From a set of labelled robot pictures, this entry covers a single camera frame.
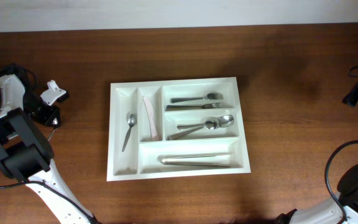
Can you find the steel spoon in tray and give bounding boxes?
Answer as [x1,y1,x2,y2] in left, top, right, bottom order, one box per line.
[167,118,219,141]

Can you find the small steel teaspoon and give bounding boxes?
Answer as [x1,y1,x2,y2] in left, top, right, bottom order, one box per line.
[47,118,60,141]
[122,114,137,152]

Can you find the white plastic knife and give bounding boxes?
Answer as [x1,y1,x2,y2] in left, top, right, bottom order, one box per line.
[142,96,162,141]

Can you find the steel spoon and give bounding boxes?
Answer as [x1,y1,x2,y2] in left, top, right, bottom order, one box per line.
[167,118,219,141]
[177,115,234,130]

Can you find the steel fork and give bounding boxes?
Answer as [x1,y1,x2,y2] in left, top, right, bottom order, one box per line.
[170,92,224,103]
[166,103,222,111]

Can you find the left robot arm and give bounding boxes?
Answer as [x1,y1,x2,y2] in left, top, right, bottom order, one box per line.
[0,63,98,224]

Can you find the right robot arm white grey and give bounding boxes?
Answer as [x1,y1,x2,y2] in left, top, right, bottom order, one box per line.
[273,135,358,224]

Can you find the white plastic cutlery tray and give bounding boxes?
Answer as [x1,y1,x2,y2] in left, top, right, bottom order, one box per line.
[107,77,250,181]

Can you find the steel tongs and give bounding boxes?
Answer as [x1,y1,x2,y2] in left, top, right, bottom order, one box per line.
[157,152,231,167]

